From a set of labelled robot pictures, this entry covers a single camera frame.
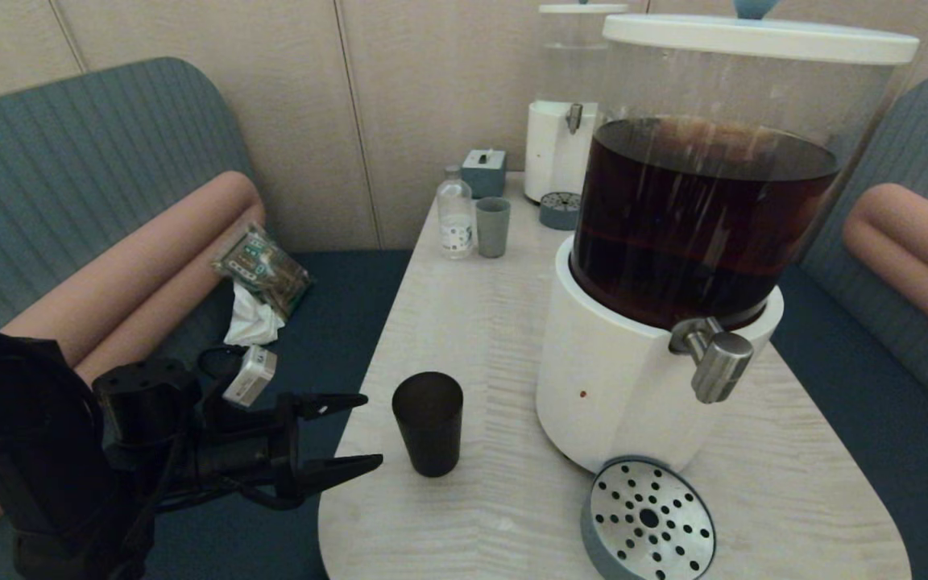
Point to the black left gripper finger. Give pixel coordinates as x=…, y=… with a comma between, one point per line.
x=331, y=474
x=327, y=404

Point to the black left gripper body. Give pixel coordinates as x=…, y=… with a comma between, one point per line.
x=254, y=451

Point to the dark brown plastic cup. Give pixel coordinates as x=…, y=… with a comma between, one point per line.
x=429, y=427

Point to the large dispenser with dark tea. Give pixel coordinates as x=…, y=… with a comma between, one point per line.
x=617, y=379

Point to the large metal dispenser tap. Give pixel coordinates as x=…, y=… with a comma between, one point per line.
x=720, y=364

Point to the grey-blue cup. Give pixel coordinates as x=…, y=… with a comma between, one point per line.
x=493, y=228

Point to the crumpled white tissue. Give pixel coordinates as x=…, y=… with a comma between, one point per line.
x=253, y=322

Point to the green snack packet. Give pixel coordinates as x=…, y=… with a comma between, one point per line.
x=265, y=268

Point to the clear plastic bottle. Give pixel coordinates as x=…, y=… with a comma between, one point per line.
x=455, y=216

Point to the grey-blue square box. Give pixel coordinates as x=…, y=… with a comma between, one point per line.
x=484, y=176

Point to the small blue perforated drip tray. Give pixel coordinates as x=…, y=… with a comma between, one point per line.
x=559, y=209

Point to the round metal drip tray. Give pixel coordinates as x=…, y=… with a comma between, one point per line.
x=647, y=517

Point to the small white clear dispenser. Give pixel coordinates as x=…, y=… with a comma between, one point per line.
x=548, y=151

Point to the small metal dispenser tap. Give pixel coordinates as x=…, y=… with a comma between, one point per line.
x=573, y=118

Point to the small white dispenser lid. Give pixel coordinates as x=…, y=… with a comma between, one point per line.
x=585, y=9

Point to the large white dispenser lid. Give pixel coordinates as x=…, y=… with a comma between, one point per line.
x=754, y=39

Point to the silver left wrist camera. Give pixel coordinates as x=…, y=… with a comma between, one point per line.
x=250, y=376

